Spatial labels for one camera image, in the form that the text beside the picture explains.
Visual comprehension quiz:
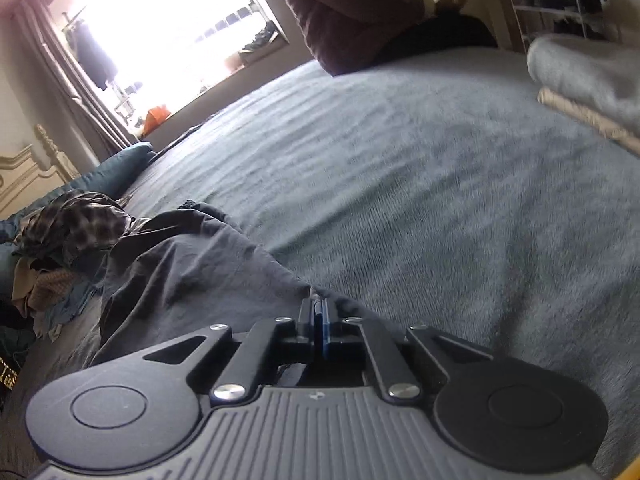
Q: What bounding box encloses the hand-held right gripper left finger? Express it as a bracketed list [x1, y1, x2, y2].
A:
[142, 297, 321, 406]

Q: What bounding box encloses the dark navy garment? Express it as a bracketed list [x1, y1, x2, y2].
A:
[90, 201, 406, 368]

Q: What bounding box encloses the dark hanging garment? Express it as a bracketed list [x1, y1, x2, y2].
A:
[75, 20, 118, 91]

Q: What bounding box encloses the brown knit garment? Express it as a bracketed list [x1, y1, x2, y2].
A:
[25, 267, 76, 311]

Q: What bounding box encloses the grey curtain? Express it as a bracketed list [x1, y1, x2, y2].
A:
[12, 0, 138, 161]

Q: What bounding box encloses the grey bed blanket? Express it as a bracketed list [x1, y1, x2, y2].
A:
[0, 47, 640, 478]

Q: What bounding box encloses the orange bag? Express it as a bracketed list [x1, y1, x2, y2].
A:
[142, 105, 171, 136]

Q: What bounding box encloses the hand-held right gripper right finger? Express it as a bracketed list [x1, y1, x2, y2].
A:
[320, 299, 496, 403]

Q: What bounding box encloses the metal shoe rack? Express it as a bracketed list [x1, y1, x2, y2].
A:
[507, 0, 623, 53]

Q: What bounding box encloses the plaid shirt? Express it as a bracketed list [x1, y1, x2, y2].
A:
[15, 190, 133, 266]

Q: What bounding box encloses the cream carved headboard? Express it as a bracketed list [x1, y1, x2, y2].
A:
[0, 125, 81, 221]

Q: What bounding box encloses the teal pillow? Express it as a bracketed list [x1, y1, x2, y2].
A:
[0, 142, 153, 241]

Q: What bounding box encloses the tan cloth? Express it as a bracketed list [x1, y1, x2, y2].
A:
[12, 255, 41, 311]

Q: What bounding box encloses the light blue shirt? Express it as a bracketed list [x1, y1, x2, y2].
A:
[45, 280, 106, 331]

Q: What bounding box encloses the bright window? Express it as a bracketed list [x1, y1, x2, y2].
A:
[30, 0, 291, 136]

